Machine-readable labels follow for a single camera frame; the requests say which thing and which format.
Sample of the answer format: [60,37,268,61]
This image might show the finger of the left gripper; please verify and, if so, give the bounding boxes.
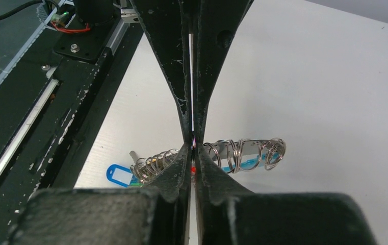
[193,0,253,145]
[131,0,192,143]

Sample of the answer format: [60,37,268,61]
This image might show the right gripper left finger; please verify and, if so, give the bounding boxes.
[8,143,192,244]

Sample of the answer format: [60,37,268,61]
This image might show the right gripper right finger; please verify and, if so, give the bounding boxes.
[194,145,376,244]

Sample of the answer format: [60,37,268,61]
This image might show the bunch of coloured tagged keys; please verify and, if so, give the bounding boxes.
[106,149,179,187]

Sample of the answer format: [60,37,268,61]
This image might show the blue handled metal keyring holder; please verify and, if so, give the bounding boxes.
[203,138,287,174]

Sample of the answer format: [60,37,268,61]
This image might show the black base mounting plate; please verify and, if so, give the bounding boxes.
[0,22,143,244]

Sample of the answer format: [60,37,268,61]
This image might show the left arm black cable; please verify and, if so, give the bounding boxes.
[0,0,46,25]

